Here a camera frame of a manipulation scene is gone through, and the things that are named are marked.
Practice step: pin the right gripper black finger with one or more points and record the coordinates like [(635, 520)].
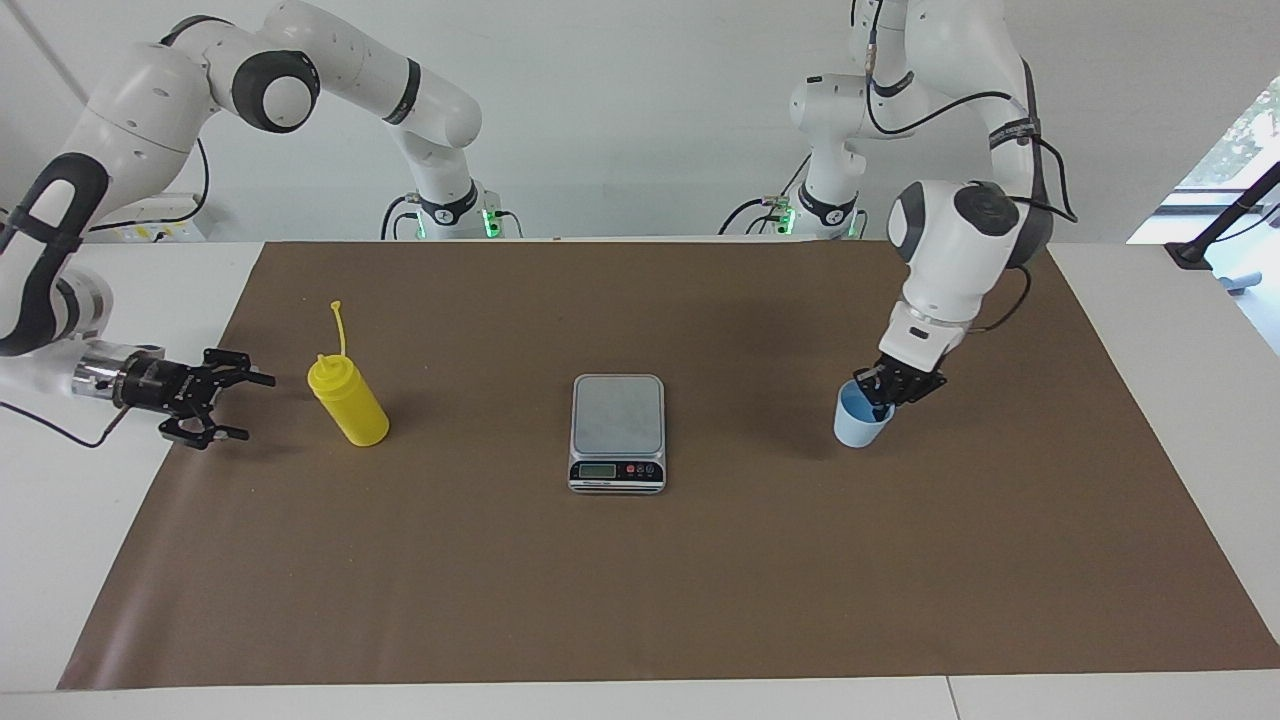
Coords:
[(232, 366), (200, 436)]

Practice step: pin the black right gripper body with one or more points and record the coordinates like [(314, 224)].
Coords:
[(160, 388)]

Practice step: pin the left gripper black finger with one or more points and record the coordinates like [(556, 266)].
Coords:
[(925, 395), (880, 405)]

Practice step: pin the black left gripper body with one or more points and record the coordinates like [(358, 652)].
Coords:
[(910, 372)]

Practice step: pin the light blue plastic cup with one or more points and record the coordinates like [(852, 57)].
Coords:
[(858, 430)]

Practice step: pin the yellow squeeze bottle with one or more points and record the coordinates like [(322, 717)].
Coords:
[(350, 410)]

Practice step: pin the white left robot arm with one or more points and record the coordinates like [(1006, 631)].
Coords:
[(960, 240)]

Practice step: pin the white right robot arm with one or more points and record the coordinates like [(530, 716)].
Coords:
[(140, 110)]

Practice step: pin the silver digital kitchen scale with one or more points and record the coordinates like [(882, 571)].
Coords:
[(617, 430)]

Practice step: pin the brown table mat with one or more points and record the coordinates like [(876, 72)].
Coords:
[(640, 600)]

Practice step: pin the small blue background object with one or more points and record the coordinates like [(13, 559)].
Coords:
[(1240, 283)]

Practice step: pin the black clamp stand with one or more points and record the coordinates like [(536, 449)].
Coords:
[(1230, 205)]

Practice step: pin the bright window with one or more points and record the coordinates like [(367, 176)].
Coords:
[(1235, 150)]

